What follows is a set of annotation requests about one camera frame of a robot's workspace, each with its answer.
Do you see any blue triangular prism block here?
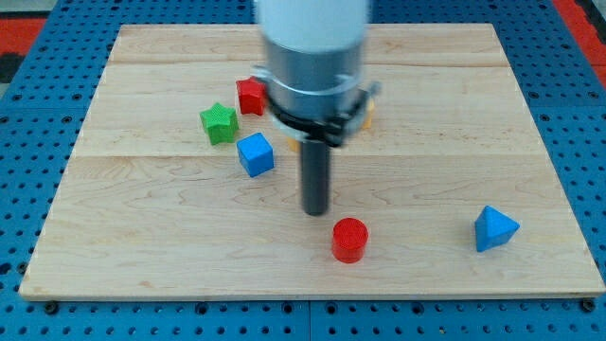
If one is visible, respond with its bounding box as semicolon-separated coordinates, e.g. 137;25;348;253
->
474;206;520;252

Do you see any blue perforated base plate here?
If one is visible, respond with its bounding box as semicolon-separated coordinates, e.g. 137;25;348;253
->
0;0;606;341

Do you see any blue cube block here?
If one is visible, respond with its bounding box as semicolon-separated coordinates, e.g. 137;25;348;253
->
237;133;275;177

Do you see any light wooden board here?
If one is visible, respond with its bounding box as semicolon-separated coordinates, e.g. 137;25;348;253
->
19;24;605;301

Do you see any red star block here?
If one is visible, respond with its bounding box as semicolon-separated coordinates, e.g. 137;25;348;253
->
236;77;266;117

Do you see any green star block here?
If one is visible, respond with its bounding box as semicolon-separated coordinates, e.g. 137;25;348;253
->
199;102;239;145

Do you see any black clamp ring mount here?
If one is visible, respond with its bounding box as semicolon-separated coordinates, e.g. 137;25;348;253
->
252;65;382;148

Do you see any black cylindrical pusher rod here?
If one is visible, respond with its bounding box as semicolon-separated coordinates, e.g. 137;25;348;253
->
300;141;330;216

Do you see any red cylinder block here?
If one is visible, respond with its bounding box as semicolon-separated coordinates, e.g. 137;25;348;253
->
331;217;369;263

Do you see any yellow hexagon block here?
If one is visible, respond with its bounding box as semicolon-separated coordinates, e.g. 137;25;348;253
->
286;99;375;153

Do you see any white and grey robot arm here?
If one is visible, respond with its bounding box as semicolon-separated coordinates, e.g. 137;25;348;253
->
253;0;380;216

